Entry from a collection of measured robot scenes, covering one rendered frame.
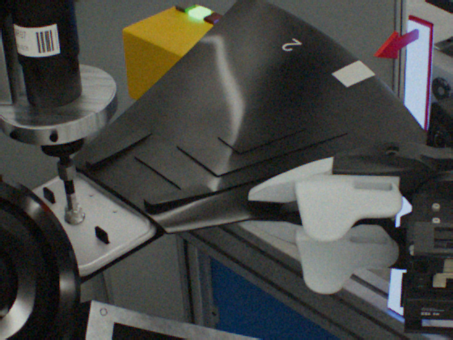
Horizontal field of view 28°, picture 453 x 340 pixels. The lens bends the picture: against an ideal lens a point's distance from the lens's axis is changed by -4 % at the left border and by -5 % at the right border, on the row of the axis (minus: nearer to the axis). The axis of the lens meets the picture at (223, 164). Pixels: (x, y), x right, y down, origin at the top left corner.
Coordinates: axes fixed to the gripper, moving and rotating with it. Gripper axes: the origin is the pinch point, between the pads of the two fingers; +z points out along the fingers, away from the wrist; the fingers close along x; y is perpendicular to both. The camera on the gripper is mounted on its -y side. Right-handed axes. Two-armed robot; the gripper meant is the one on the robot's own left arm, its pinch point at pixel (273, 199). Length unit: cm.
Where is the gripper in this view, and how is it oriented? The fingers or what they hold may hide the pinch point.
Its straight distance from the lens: 57.4
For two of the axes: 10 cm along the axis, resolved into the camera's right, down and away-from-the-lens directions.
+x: 0.7, 7.6, 6.5
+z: -9.8, -0.5, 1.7
